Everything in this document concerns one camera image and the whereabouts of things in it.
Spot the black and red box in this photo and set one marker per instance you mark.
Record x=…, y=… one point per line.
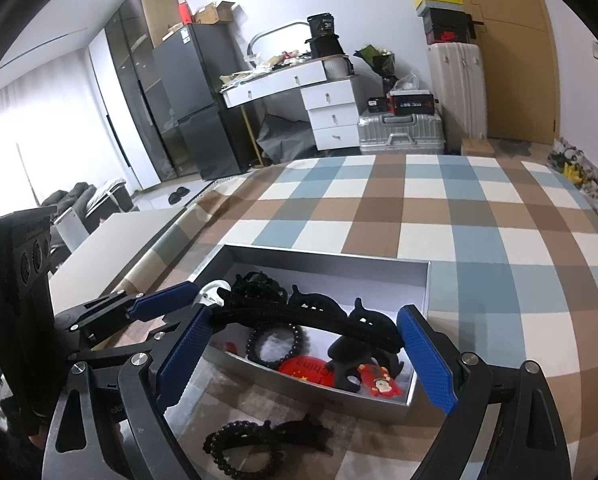
x=411, y=103

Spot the black headband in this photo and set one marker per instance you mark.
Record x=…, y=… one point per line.
x=304, y=321

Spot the black shoebox with red print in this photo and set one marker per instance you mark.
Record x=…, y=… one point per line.
x=449, y=36

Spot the tall cardboard box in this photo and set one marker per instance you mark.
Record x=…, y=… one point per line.
x=159, y=15

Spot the dark wrapped bouquet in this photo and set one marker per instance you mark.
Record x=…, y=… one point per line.
x=376, y=62

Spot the dark glass cabinet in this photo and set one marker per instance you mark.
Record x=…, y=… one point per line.
x=134, y=85

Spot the checked blanket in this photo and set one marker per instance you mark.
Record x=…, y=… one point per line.
x=429, y=210

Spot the silver suitcase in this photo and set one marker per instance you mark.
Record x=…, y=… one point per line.
x=404, y=132

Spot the oval mirror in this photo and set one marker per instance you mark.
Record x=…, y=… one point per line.
x=279, y=42

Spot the red cartoon hair clip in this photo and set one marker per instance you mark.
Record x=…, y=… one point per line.
x=379, y=382

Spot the wooden door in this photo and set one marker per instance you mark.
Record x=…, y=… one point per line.
x=519, y=60

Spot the grey cardboard box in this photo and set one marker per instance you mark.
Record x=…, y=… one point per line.
x=369, y=407

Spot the black fridge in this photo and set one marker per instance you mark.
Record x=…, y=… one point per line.
x=199, y=85

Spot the black hair claw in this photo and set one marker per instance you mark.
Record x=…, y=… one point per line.
x=344, y=355
x=309, y=300
x=299, y=435
x=369, y=320

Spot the yellow shoebox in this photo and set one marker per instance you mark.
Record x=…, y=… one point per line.
x=439, y=1

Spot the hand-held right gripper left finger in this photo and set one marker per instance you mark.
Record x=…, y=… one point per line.
x=184, y=360

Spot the brown cardboard box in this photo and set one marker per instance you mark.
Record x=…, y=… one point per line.
x=476, y=146

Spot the open cardboard box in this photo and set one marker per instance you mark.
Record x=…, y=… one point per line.
x=214, y=12

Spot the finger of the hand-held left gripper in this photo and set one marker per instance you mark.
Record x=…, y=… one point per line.
x=169, y=297
x=109, y=335

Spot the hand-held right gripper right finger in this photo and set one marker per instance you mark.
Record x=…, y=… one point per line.
x=426, y=360

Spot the pile of sandals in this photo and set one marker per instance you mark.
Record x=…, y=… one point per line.
x=571, y=162

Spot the pile of dresser clutter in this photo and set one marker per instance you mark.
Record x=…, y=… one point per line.
x=264, y=67

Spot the small black box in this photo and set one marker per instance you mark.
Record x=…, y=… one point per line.
x=377, y=105

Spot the white curtain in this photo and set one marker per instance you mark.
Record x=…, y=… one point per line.
x=29, y=135

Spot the red paper bag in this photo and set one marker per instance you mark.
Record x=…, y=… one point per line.
x=185, y=12

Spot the grey sofa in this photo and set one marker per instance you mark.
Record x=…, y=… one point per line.
x=74, y=195

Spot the white ribbed container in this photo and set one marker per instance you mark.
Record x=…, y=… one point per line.
x=337, y=67

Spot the dark grey cloth bag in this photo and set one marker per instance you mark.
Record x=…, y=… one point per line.
x=284, y=137

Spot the black bag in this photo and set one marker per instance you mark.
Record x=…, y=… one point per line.
x=325, y=40

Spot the black slippers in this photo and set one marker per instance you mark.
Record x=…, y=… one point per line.
x=178, y=195

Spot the red oval badge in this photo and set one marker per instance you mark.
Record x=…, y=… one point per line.
x=304, y=367

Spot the white suitcase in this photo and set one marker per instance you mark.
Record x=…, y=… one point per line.
x=456, y=90

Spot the white dresser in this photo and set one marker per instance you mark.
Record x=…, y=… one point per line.
x=334, y=120

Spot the beige table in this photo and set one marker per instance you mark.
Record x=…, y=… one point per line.
x=119, y=240

